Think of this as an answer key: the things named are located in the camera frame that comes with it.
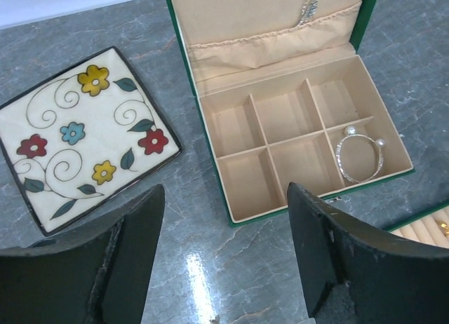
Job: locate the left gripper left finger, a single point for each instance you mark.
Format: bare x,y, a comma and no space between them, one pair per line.
98,272

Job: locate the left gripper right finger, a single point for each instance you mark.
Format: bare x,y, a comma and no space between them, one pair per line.
387,278

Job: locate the green jewelry tray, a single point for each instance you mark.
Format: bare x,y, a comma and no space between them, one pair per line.
429,226

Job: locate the green jewelry box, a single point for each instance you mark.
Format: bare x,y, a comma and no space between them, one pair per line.
285,97

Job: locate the floral square ceramic plate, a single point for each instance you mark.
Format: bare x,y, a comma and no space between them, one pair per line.
82,136

